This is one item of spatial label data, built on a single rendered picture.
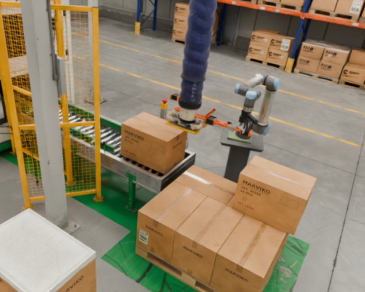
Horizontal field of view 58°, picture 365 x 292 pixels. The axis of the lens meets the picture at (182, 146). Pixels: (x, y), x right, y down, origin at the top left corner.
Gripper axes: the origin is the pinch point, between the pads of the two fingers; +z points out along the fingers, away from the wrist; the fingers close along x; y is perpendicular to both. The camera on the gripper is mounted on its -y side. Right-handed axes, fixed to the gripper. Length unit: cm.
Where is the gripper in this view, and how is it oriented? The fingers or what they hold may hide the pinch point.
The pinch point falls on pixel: (245, 131)
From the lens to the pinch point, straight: 308.9
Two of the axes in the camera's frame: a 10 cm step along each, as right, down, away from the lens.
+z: -1.1, 8.6, 4.9
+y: -8.6, -3.4, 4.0
